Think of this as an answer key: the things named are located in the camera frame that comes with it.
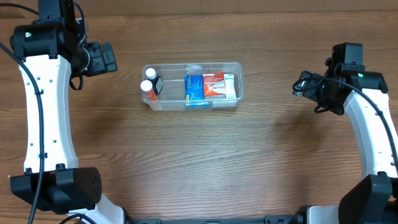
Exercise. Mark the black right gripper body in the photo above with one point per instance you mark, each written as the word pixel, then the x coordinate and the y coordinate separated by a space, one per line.
pixel 306 78

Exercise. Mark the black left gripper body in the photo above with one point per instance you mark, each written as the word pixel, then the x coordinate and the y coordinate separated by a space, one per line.
pixel 107 57

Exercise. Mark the dark bottle white cap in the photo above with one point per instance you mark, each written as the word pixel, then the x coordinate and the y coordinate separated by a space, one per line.
pixel 155 79

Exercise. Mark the orange Redoxon tube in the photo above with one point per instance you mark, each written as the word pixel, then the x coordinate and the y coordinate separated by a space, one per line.
pixel 147 88

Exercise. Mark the blue medicine box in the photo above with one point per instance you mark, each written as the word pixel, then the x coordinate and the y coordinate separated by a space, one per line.
pixel 193 89

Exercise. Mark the white medicine box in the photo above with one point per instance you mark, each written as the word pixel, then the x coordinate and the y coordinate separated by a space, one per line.
pixel 230 92

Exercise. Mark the clear plastic container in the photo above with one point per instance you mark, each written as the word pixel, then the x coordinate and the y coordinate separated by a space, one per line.
pixel 172 96

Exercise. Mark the red medicine box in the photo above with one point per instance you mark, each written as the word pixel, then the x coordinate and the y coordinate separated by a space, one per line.
pixel 213 85

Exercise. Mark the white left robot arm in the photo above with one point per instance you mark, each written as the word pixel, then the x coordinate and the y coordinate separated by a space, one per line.
pixel 51 52

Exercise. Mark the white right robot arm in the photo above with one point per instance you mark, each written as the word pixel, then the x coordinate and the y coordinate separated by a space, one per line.
pixel 348 88

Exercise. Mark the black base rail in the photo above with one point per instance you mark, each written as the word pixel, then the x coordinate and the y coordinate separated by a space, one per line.
pixel 268 219

